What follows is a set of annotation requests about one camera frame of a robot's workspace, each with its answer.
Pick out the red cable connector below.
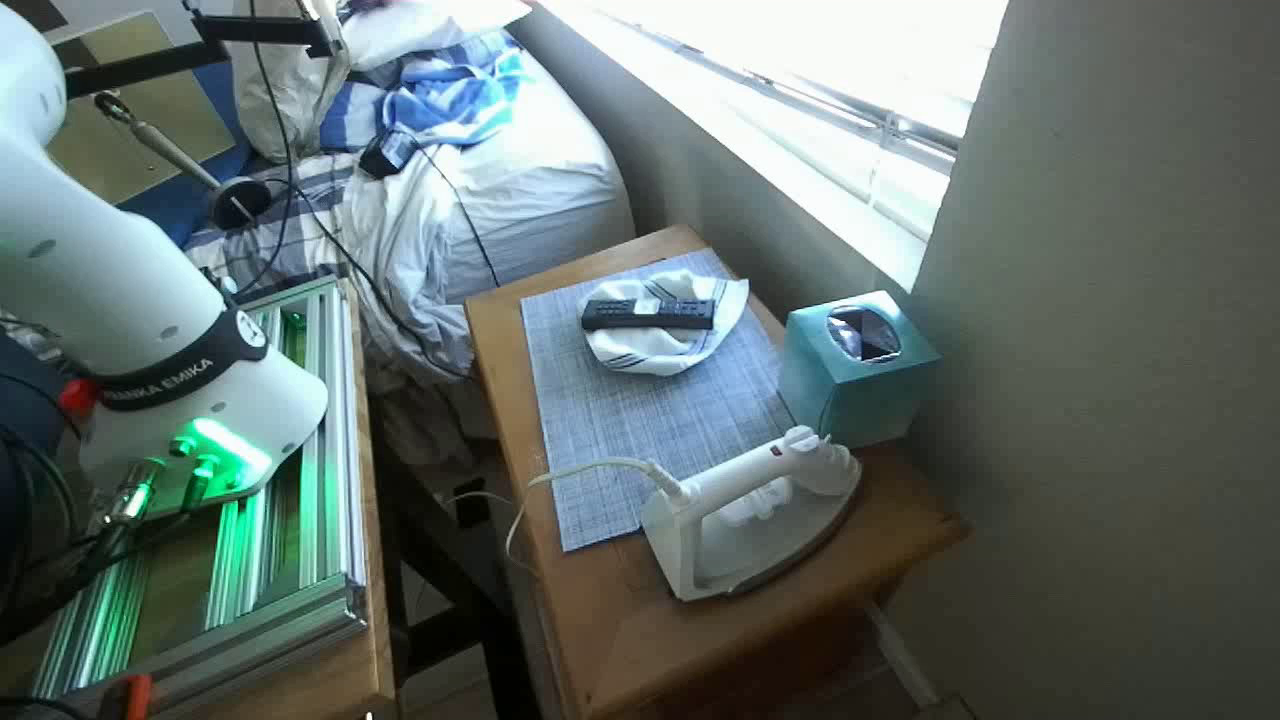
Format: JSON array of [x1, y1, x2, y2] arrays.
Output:
[[55, 375, 101, 426]]

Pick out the black cable over bedding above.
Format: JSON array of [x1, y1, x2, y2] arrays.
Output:
[[358, 142, 508, 294]]

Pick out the black cable bundle at base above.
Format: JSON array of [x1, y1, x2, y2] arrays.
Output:
[[0, 426, 152, 650]]

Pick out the light wooden side table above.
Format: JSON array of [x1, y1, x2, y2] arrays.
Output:
[[459, 219, 971, 720]]

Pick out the grey rod with black foot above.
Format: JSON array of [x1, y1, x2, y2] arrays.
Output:
[[94, 88, 281, 234]]

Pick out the blue striped cloth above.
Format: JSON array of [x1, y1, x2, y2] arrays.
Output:
[[317, 34, 534, 174]]

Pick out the black tripod bar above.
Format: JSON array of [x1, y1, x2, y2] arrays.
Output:
[[52, 14, 338, 104]]

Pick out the grey checked placemat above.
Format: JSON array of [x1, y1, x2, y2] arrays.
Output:
[[515, 249, 805, 555]]

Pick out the teal tissue dispenser box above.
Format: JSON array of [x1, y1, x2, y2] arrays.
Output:
[[775, 288, 943, 454]]

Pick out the white crumpled cloth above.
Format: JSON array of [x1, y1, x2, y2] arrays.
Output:
[[580, 264, 753, 380]]

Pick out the white iron cord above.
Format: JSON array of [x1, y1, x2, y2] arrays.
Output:
[[501, 456, 673, 566]]

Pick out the window with white blinds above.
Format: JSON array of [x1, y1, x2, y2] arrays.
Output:
[[534, 0, 1012, 294]]

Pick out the black remote control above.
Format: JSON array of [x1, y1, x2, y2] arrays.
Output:
[[580, 297, 721, 336]]

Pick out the white clothes iron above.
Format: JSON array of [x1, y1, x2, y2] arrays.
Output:
[[639, 422, 867, 604]]

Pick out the orange clamp handle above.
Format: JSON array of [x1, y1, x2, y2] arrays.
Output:
[[104, 668, 159, 720]]

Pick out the green framed board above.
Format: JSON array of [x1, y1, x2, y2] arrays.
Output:
[[24, 274, 375, 714]]

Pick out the dark wooden frame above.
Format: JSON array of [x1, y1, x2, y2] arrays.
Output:
[[369, 392, 539, 720]]

